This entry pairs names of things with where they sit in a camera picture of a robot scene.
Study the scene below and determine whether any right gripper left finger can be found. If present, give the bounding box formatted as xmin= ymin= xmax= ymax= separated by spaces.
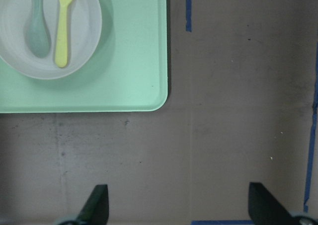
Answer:
xmin=75 ymin=184 xmax=109 ymax=225

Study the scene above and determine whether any teal plastic spoon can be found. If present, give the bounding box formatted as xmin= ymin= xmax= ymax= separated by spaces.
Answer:
xmin=25 ymin=0 xmax=51 ymax=59

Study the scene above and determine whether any white round plate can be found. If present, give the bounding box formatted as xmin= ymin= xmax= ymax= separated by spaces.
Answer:
xmin=0 ymin=0 xmax=102 ymax=79

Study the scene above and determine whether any yellow plastic fork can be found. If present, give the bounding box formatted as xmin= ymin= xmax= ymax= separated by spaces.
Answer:
xmin=55 ymin=0 xmax=73 ymax=68

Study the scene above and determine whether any light green plastic tray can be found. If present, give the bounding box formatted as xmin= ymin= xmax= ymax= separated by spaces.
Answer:
xmin=0 ymin=0 xmax=168 ymax=113

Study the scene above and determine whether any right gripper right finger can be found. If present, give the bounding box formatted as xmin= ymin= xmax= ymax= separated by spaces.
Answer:
xmin=248 ymin=182 xmax=298 ymax=225

